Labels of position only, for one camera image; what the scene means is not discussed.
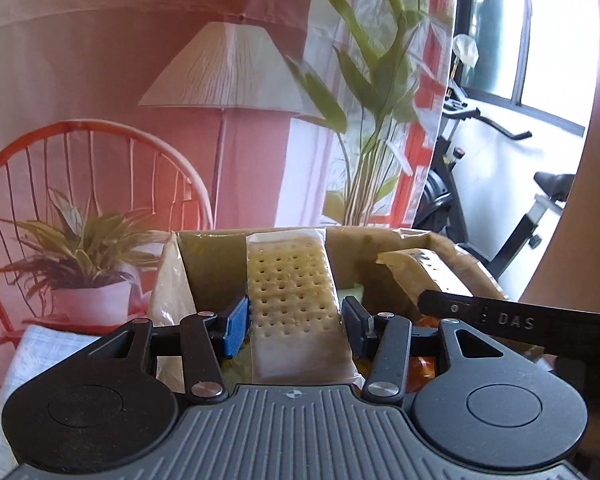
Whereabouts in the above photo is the clear cracker pack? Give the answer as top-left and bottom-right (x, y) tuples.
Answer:
(246, 229), (363, 386)

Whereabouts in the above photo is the black exercise bike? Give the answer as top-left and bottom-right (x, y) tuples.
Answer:
(412, 31), (579, 281)

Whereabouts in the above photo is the wooden panel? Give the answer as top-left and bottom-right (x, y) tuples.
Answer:
(519, 0), (600, 319)

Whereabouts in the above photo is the printed room backdrop cloth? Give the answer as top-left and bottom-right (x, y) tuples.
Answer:
(0, 0), (456, 391)

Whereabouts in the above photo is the brown cardboard box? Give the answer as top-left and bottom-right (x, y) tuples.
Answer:
(147, 224), (552, 396)

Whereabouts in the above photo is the orange chip bag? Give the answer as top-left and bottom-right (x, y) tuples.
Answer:
(354, 315), (439, 393)

